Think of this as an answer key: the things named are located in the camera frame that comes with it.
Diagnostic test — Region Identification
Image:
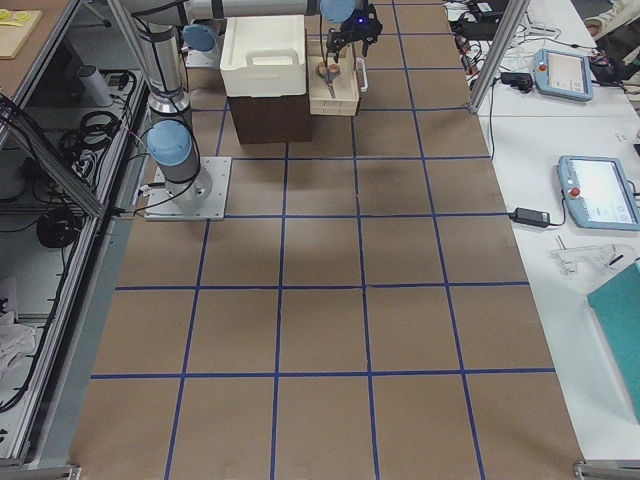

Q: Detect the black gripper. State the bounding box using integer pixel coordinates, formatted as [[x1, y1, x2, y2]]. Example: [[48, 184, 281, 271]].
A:
[[327, 2, 383, 62]]

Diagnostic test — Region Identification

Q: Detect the wooden drawer with white handle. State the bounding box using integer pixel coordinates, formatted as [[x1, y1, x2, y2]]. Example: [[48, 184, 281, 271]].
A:
[[307, 37, 369, 116]]

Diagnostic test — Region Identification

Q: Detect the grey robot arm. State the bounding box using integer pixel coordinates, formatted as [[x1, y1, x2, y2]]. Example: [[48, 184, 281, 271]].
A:
[[121, 1, 383, 144]]

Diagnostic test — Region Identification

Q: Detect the white plastic tray box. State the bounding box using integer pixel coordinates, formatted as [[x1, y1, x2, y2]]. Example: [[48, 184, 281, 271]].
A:
[[220, 15, 307, 97]]

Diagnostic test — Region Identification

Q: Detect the dark brown wooden cabinet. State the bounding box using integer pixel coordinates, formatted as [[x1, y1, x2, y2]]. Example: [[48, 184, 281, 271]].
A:
[[228, 94, 312, 144]]

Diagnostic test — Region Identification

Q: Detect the far blue teach pendant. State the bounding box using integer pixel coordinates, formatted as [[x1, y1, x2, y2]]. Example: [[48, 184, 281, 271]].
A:
[[532, 49, 593, 102]]

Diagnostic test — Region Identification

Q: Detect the blue teach pendant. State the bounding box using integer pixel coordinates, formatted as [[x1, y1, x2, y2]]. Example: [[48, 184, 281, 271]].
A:
[[557, 155, 639, 231], [532, 49, 593, 102]]

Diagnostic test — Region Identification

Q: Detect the black power adapter brick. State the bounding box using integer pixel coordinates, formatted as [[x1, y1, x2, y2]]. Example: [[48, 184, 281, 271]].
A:
[[509, 207, 551, 228]]

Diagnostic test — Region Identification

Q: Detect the grey cylinder speaker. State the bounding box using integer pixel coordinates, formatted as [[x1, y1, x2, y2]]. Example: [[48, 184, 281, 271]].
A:
[[77, 65, 113, 107]]

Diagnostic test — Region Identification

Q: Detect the near blue teach pendant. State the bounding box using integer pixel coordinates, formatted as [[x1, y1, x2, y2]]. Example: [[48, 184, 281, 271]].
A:
[[557, 155, 639, 231]]

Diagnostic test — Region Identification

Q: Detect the white crumpled cloth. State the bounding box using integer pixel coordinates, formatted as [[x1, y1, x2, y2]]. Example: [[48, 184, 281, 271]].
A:
[[0, 277, 36, 381]]

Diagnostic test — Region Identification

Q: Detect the aluminium frame post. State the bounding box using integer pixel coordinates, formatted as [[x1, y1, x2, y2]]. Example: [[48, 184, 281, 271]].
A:
[[468, 0, 530, 113]]

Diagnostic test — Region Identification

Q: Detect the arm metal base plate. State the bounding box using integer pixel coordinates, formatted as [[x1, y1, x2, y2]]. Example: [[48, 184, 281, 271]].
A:
[[144, 157, 232, 221]]

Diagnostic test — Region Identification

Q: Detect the clear acrylic bracket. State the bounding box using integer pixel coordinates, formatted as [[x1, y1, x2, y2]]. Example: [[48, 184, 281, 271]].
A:
[[550, 236, 637, 276]]

